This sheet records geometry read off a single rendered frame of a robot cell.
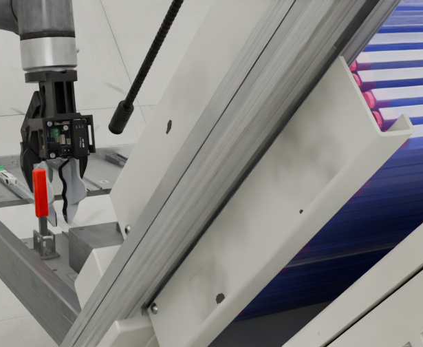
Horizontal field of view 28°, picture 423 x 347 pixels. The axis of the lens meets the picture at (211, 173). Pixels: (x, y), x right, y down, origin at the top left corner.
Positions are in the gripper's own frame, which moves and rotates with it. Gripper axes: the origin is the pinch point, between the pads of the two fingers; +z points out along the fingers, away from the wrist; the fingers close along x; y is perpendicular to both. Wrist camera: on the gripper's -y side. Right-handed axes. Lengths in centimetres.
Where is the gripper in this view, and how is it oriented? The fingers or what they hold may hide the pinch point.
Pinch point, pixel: (58, 215)
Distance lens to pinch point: 123.0
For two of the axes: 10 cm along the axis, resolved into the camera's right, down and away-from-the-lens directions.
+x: 8.7, -1.0, 4.8
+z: 0.8, 9.9, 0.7
